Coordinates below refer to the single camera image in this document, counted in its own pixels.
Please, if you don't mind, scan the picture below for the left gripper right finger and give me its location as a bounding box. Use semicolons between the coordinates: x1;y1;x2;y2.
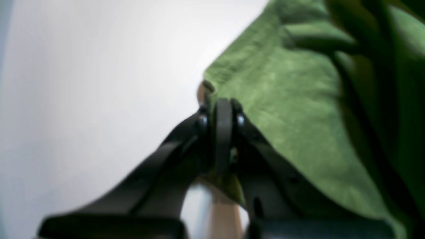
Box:
214;98;395;239

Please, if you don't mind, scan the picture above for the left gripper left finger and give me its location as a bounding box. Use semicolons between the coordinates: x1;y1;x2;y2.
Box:
38;107;209;239

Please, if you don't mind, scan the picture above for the green t-shirt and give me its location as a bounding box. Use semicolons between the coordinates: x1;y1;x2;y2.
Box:
203;0;424;239

